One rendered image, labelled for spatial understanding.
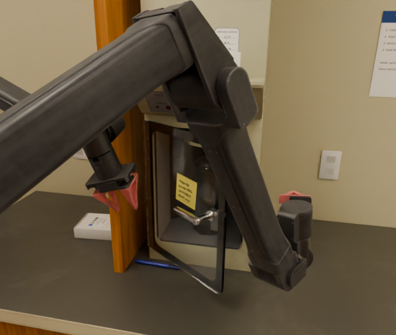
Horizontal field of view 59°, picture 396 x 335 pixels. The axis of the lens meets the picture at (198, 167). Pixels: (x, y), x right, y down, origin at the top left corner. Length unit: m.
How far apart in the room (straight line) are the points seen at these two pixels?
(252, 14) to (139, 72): 0.60
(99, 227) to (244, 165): 0.88
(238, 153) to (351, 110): 0.96
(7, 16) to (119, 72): 1.40
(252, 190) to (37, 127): 0.31
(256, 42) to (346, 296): 0.72
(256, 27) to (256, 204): 0.51
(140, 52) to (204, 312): 0.75
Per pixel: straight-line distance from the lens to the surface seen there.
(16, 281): 1.17
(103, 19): 0.91
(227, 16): 0.92
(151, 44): 0.35
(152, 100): 0.90
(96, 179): 0.79
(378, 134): 1.43
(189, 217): 0.82
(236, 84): 0.40
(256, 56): 0.91
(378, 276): 1.22
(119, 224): 1.02
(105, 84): 0.32
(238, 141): 0.45
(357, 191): 1.48
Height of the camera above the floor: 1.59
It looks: 19 degrees down
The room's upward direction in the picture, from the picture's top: 1 degrees clockwise
